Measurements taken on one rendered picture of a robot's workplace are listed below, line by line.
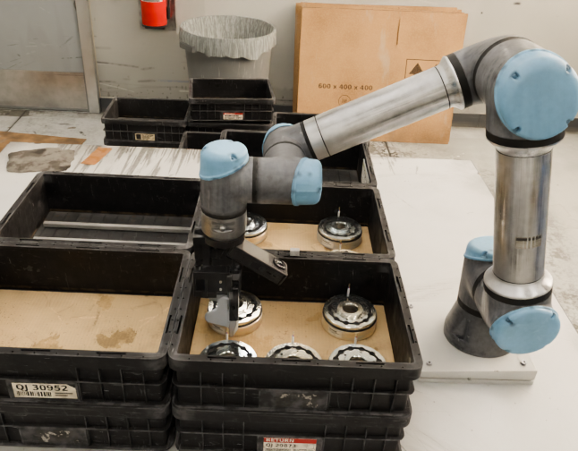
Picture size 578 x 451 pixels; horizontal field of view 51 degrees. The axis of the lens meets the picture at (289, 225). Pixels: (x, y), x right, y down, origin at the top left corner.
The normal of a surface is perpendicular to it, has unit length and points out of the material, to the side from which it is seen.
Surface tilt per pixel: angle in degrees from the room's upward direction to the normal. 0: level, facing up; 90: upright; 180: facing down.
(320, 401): 90
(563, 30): 90
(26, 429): 90
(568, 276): 0
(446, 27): 81
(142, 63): 90
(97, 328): 0
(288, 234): 0
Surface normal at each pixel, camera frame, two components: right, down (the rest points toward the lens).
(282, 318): 0.05, -0.85
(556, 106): 0.02, 0.37
